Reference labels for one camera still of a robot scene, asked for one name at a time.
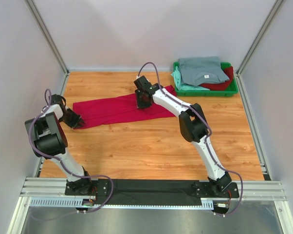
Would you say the aluminium front rail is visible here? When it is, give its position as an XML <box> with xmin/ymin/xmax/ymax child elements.
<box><xmin>20</xmin><ymin>177</ymin><xmax>287</xmax><ymax>201</ymax></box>

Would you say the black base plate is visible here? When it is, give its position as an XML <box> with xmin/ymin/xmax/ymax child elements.
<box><xmin>64</xmin><ymin>179</ymin><xmax>111</xmax><ymax>196</ymax></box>
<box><xmin>191</xmin><ymin>181</ymin><xmax>239</xmax><ymax>198</ymax></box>

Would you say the right aluminium corner post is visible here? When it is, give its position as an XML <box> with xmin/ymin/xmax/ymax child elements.
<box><xmin>236</xmin><ymin>0</ymin><xmax>287</xmax><ymax>75</ymax></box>

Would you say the aluminium corner post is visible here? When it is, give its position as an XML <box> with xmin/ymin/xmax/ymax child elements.
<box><xmin>236</xmin><ymin>0</ymin><xmax>287</xmax><ymax>75</ymax></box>
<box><xmin>25</xmin><ymin>0</ymin><xmax>69</xmax><ymax>75</ymax></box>

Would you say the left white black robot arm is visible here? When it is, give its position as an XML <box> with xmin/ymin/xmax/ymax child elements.
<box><xmin>24</xmin><ymin>94</ymin><xmax>93</xmax><ymax>195</ymax></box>

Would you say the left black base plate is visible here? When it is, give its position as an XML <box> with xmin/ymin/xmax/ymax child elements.
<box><xmin>64</xmin><ymin>179</ymin><xmax>111</xmax><ymax>196</ymax></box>

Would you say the black cloth strip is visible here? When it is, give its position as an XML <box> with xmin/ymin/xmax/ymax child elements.
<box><xmin>107</xmin><ymin>179</ymin><xmax>201</xmax><ymax>205</ymax></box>

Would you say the light teal t shirt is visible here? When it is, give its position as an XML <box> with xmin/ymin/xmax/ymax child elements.
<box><xmin>171</xmin><ymin>66</ymin><xmax>210</xmax><ymax>92</ymax></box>

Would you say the green plastic bin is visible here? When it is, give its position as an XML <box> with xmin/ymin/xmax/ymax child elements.
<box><xmin>174</xmin><ymin>72</ymin><xmax>238</xmax><ymax>97</ymax></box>

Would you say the dark red t shirt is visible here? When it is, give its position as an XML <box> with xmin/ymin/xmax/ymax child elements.
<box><xmin>200</xmin><ymin>66</ymin><xmax>234</xmax><ymax>91</ymax></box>

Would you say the left aluminium corner post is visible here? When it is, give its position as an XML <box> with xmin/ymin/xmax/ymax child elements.
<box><xmin>25</xmin><ymin>0</ymin><xmax>69</xmax><ymax>75</ymax></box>

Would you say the grey blue t shirt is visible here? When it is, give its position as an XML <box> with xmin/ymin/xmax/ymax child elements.
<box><xmin>178</xmin><ymin>57</ymin><xmax>229</xmax><ymax>86</ymax></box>

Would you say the grey slotted cable duct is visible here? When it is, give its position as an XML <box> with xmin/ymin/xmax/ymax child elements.
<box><xmin>28</xmin><ymin>197</ymin><xmax>214</xmax><ymax>211</ymax></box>

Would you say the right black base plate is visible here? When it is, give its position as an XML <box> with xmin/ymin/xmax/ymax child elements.
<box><xmin>191</xmin><ymin>181</ymin><xmax>239</xmax><ymax>198</ymax></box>

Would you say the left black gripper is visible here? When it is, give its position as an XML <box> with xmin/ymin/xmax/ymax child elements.
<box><xmin>58</xmin><ymin>108</ymin><xmax>84</xmax><ymax>130</ymax></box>

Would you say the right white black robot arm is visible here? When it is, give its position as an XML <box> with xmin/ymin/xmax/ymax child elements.
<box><xmin>134</xmin><ymin>76</ymin><xmax>232</xmax><ymax>197</ymax></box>

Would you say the bright red t shirt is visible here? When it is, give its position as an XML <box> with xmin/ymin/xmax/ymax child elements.
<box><xmin>73</xmin><ymin>94</ymin><xmax>175</xmax><ymax>129</ymax></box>

